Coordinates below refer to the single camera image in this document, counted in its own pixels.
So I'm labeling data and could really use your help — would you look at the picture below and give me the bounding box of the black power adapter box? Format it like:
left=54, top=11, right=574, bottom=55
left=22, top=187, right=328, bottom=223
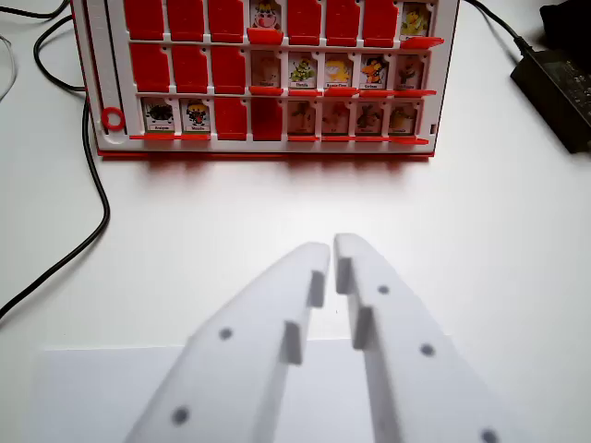
left=509, top=44, right=591, bottom=156

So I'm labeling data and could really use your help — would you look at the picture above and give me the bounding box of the red and white game board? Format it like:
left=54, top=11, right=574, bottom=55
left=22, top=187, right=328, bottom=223
left=69, top=0, right=462, bottom=162

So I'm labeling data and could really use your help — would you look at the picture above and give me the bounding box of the dark black object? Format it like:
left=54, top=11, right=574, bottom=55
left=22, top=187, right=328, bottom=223
left=538, top=0, right=591, bottom=45

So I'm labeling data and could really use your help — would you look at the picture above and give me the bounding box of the long black cable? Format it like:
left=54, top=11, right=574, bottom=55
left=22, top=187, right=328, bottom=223
left=0, top=19, right=112, bottom=320

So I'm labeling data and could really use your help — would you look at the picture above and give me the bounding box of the black adapter cable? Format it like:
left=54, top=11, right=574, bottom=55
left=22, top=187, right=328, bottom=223
left=460, top=0, right=532, bottom=53

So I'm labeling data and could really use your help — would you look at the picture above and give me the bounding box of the thin grey cable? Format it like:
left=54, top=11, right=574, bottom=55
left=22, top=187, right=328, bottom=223
left=0, top=34, right=18, bottom=101

